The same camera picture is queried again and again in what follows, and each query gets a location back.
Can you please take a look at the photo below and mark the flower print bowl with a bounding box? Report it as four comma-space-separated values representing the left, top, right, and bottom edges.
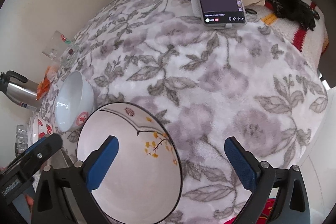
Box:
76, 102, 182, 224

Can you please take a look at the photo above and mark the white ceramic bowl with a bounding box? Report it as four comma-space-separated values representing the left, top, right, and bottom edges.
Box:
54, 70, 94, 132

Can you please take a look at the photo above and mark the black mesh cloth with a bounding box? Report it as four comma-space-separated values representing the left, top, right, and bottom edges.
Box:
262, 0, 317, 30

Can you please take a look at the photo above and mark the small glass cup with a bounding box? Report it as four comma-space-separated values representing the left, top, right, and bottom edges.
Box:
14, 124, 32, 155

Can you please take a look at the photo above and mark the orange snack packet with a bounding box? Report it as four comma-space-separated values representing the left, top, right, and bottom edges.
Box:
43, 65, 58, 83
37, 77, 53, 101

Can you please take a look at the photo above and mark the white red crocheted blanket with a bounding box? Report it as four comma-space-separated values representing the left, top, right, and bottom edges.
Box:
245, 0, 330, 67

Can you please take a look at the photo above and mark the glass mug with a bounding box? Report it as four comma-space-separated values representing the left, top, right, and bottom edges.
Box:
42, 30, 79, 68

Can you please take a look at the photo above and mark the red cloth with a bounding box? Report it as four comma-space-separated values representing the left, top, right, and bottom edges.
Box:
226, 199, 279, 224

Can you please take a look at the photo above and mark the grey floral blanket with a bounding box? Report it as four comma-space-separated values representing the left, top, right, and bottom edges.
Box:
39, 0, 328, 224

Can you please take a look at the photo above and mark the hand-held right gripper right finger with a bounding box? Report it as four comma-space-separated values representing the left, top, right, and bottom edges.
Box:
224, 136, 311, 224

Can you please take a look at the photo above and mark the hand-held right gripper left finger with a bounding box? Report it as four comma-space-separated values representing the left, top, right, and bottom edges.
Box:
31, 135, 119, 224

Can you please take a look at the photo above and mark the stainless steel thermos jug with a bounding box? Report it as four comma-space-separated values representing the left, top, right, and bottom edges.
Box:
0, 70, 42, 110

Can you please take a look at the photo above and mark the red rim bowl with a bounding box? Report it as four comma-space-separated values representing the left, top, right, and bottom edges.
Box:
31, 112, 54, 144

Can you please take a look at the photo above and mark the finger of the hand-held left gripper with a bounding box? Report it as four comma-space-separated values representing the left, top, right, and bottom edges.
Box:
14, 133, 63, 176

